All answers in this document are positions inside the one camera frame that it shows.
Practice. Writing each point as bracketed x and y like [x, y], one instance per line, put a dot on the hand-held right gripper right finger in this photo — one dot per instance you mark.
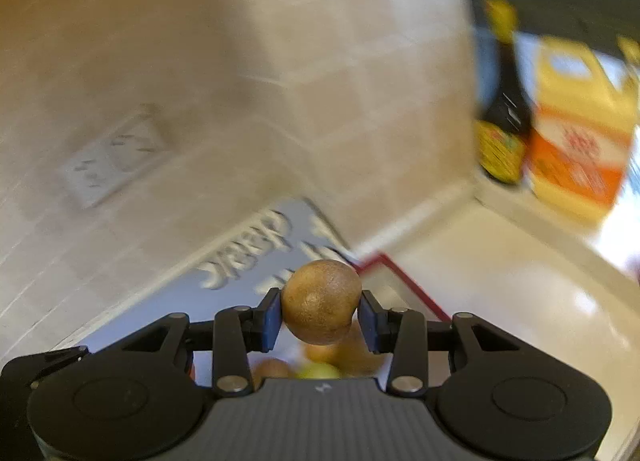
[369, 325]

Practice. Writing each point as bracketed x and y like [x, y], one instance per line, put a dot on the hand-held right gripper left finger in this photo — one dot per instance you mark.
[270, 323]

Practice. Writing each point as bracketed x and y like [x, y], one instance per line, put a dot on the round brown potato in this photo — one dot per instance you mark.
[320, 301]

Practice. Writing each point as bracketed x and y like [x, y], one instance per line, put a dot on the printed cardboard box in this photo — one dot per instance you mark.
[240, 261]

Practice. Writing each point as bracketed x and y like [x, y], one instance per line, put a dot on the orange fruit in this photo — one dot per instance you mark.
[320, 354]

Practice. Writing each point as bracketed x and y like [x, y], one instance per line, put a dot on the green fruit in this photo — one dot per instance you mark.
[317, 371]

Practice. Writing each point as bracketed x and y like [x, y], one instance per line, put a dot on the dark soy sauce bottle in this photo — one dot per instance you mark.
[502, 111]

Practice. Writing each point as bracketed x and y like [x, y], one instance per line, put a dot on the yellow orange carton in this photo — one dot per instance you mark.
[580, 141]

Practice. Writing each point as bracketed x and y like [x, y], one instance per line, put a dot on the yellow bottle cap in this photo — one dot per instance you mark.
[631, 52]

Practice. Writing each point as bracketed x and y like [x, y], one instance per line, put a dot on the white wall socket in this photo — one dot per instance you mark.
[112, 161]

